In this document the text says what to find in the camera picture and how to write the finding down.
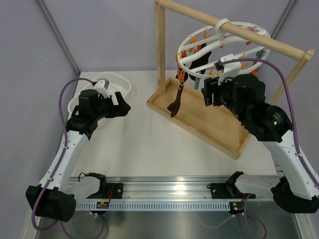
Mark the aluminium mounting rail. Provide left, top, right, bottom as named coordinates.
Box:
left=107, top=176, right=228, bottom=201

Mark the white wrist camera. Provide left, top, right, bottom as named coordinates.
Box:
left=93, top=78, right=116, bottom=98
left=215, top=54, right=241, bottom=85

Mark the white slotted cable duct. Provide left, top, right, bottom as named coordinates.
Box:
left=76, top=201, right=230, bottom=212

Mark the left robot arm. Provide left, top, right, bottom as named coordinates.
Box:
left=26, top=89, right=131, bottom=222

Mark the white perforated plastic basket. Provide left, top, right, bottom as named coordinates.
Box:
left=68, top=72, right=132, bottom=114

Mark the wooden hanger rack frame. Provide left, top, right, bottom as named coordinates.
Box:
left=147, top=0, right=315, bottom=159

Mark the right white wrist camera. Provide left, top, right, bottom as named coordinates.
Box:
left=215, top=54, right=241, bottom=85

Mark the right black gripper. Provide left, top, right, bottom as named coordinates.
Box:
left=201, top=71, right=248, bottom=122

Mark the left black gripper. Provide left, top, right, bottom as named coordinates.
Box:
left=93, top=92, right=130, bottom=120

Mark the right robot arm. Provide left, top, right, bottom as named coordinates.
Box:
left=201, top=74, right=319, bottom=214

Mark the white round clip hanger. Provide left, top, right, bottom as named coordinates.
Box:
left=175, top=18, right=270, bottom=89

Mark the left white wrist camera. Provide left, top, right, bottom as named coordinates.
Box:
left=93, top=78, right=116, bottom=98

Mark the brown sock with stripes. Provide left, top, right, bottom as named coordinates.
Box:
left=167, top=83, right=184, bottom=118

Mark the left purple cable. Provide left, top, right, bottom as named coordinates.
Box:
left=31, top=78, right=108, bottom=239

